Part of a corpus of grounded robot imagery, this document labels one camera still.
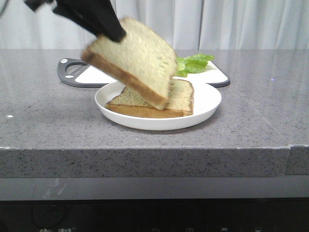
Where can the black appliance under counter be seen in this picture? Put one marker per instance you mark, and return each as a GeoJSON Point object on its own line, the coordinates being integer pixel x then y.
{"type": "Point", "coordinates": [189, 215]}

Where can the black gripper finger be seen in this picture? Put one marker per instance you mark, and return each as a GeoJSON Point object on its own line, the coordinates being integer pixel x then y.
{"type": "Point", "coordinates": [36, 4]}
{"type": "Point", "coordinates": [96, 16]}

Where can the green lettuce leaf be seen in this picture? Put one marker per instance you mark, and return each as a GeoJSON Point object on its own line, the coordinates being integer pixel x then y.
{"type": "Point", "coordinates": [192, 64]}

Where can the white round plate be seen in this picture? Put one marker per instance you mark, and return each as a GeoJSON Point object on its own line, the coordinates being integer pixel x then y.
{"type": "Point", "coordinates": [206, 101]}

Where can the bread slice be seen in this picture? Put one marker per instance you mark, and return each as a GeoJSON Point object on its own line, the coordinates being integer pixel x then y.
{"type": "Point", "coordinates": [142, 61]}
{"type": "Point", "coordinates": [181, 102]}

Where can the white cutting board grey rim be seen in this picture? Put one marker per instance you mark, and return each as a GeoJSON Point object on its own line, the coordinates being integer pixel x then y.
{"type": "Point", "coordinates": [77, 73]}

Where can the white curtain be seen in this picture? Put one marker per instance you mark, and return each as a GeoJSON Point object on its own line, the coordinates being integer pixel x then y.
{"type": "Point", "coordinates": [184, 24]}

